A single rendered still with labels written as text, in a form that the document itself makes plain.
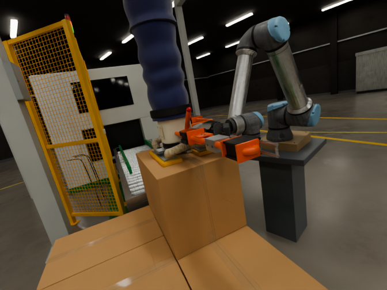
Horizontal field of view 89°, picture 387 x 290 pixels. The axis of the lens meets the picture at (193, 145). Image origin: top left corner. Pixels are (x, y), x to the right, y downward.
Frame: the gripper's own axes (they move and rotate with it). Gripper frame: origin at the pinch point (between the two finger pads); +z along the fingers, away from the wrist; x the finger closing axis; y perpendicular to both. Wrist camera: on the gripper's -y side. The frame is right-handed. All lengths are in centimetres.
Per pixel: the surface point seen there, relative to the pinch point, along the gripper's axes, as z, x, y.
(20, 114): 97, 27, 134
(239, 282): 3, -53, -25
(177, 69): -4.5, 30.6, 18.9
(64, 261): 70, -54, 33
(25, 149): 102, -2, 134
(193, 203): 6.8, -29.4, -1.2
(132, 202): 31, -50, 67
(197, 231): 7.4, -43.8, -1.2
